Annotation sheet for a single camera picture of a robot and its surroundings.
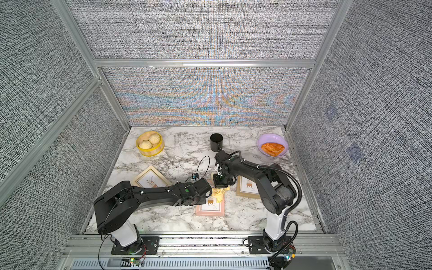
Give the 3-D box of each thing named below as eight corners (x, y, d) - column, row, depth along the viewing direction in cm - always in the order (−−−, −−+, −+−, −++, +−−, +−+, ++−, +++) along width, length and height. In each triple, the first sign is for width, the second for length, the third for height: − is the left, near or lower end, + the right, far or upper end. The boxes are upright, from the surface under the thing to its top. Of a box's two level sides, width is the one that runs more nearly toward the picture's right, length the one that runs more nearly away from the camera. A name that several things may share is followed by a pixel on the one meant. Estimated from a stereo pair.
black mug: (210, 154, 107) (209, 145, 100) (210, 142, 114) (210, 133, 107) (222, 154, 107) (223, 145, 100) (222, 142, 114) (222, 133, 107)
